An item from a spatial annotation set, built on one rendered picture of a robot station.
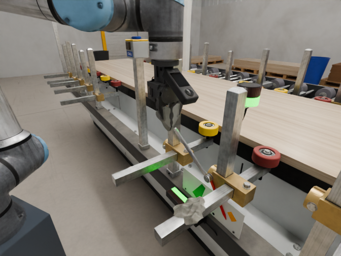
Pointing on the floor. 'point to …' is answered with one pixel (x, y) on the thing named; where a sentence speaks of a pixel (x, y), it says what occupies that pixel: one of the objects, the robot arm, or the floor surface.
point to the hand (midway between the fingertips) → (170, 128)
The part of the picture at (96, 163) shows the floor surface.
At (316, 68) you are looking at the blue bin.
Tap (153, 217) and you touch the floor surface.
